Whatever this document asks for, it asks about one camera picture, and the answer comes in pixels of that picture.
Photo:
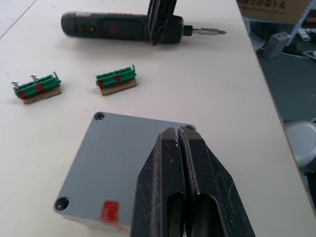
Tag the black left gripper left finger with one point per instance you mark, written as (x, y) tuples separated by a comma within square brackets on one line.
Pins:
[(153, 187)]

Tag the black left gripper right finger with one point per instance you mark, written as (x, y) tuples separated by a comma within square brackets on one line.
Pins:
[(212, 187)]

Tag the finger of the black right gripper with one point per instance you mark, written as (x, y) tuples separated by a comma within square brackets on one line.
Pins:
[(174, 7), (158, 22)]

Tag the dark green electric screwdriver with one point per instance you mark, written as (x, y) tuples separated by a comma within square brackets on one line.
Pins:
[(123, 26)]

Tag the green screw holder empty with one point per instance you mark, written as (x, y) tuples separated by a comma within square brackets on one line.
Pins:
[(116, 77)]

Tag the silver screw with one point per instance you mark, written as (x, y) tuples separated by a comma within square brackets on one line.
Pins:
[(34, 77), (15, 84)]

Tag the green screw holder with screws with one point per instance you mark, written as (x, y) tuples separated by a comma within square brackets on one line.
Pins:
[(37, 86)]

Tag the brown cardboard base piece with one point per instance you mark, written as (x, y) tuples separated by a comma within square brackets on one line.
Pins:
[(118, 88), (42, 97)]

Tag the brown cardboard carton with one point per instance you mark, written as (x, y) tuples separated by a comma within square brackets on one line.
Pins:
[(269, 10)]

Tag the silver robot body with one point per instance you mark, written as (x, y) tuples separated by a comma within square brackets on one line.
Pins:
[(302, 145)]

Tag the grey plastic device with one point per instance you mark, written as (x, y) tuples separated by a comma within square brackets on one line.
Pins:
[(274, 47)]

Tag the light blue shelf frame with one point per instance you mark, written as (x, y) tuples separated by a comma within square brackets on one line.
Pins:
[(300, 22)]

